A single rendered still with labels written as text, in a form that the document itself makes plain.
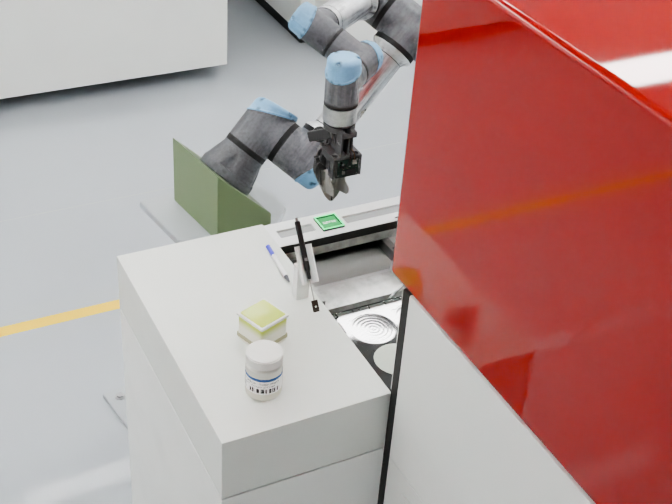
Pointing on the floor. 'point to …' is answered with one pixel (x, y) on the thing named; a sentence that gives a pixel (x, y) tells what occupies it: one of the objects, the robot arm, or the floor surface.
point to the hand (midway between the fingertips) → (329, 193)
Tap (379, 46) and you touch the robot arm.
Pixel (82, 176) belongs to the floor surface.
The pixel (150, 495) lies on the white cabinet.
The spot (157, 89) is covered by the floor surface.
